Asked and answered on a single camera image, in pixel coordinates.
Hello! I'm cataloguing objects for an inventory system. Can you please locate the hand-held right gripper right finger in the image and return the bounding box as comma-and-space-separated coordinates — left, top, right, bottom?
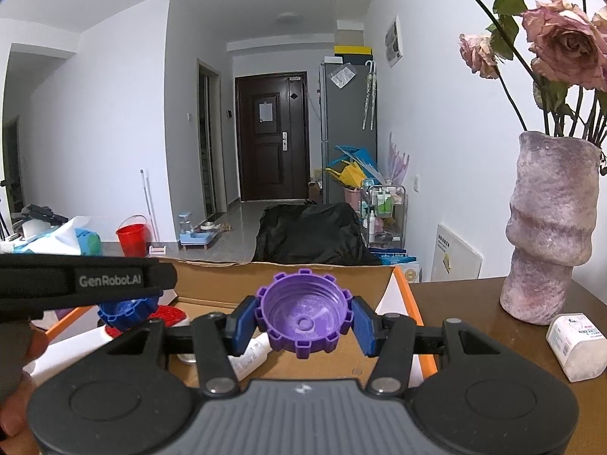
350, 295, 504, 399

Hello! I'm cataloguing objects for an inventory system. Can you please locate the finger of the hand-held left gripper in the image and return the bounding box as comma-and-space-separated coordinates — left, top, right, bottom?
159, 259, 178, 291

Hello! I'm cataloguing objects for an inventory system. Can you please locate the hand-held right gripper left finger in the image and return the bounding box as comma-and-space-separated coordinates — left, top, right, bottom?
105, 295, 260, 399

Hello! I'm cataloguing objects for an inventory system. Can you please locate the white tube bottle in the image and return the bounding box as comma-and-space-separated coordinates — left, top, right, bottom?
228, 332, 274, 383

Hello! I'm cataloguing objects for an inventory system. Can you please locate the orange and white cardboard box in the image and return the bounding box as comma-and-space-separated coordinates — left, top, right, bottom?
24, 260, 439, 389

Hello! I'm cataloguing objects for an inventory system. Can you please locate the blue toothed cap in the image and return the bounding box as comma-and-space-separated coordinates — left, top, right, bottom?
98, 295, 160, 333

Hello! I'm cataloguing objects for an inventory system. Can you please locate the purple toothed cap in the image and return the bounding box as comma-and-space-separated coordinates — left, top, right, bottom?
255, 268, 356, 359

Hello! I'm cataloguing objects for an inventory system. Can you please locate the person's left hand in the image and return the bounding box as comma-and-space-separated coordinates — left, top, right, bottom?
0, 320, 49, 439

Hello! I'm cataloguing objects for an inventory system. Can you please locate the white mop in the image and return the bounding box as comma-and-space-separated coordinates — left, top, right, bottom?
140, 169, 167, 257

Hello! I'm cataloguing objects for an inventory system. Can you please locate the red and white brush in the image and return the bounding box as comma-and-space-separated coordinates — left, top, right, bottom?
97, 306, 193, 342

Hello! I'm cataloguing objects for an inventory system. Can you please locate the blue pet feeding station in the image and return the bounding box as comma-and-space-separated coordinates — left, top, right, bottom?
179, 211, 217, 248

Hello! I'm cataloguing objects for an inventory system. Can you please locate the blue tissue pack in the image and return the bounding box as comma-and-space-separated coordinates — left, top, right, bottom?
0, 215, 102, 257

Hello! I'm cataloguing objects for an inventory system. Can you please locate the red bucket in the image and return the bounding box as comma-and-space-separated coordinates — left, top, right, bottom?
116, 215, 151, 257

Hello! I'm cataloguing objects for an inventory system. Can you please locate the white appliance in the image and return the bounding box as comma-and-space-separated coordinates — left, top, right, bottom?
21, 220, 58, 242

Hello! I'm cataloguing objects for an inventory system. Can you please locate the white carton with gold seal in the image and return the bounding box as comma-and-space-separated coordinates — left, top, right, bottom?
396, 260, 423, 283

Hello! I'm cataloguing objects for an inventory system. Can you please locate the black cloth cover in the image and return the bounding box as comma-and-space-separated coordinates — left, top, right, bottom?
251, 202, 380, 266

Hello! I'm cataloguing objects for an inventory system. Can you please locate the white board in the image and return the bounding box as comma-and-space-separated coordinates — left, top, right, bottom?
431, 223, 483, 282

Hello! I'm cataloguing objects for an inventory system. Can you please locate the metal cart with bottles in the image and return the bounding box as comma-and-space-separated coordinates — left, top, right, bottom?
360, 177, 408, 252

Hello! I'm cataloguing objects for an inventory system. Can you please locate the dark brown door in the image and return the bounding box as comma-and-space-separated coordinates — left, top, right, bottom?
234, 73, 309, 202

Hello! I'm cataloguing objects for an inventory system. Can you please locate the yellow bag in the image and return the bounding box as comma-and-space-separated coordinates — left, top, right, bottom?
325, 161, 366, 189

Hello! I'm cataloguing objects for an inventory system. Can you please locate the purple wing decoration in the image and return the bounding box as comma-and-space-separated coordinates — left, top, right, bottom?
386, 133, 411, 185

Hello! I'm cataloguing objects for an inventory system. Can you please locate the blue bag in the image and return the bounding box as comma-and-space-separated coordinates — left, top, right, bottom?
334, 144, 378, 171

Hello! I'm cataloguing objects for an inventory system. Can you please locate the grey refrigerator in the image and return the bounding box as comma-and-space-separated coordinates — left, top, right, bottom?
319, 56, 378, 204

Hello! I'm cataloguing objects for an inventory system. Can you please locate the pink textured vase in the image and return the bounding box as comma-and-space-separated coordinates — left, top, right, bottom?
499, 130, 604, 327

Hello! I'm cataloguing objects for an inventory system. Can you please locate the white plastic bottle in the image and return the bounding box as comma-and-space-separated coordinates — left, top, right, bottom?
545, 313, 607, 384

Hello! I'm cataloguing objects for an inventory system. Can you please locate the clear folded umbrella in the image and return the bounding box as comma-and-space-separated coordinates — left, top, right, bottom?
370, 61, 379, 130
362, 61, 372, 130

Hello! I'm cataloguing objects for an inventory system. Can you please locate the clear plastic bag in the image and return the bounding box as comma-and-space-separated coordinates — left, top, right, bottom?
330, 64, 357, 89

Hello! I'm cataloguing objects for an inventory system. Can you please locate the yellow and blue box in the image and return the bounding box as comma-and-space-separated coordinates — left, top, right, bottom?
334, 45, 373, 63

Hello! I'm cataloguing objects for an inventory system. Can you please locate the large dried pink rose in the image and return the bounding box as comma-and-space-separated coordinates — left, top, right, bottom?
521, 0, 607, 92

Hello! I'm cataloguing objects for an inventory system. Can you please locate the side doorway frame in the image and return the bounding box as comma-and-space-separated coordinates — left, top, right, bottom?
198, 58, 223, 219

